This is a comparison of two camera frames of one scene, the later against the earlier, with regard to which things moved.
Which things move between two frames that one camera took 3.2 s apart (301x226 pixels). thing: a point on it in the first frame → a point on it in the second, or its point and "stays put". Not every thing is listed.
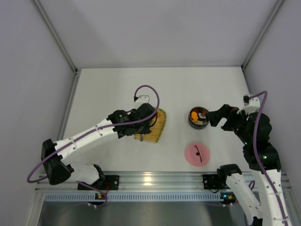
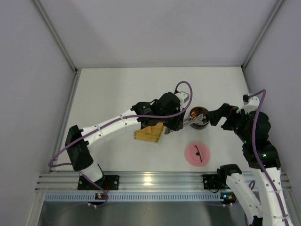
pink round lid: (197, 154) stays put
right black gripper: (225, 117) stays put
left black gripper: (146, 128) → (175, 123)
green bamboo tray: (156, 130) stays put
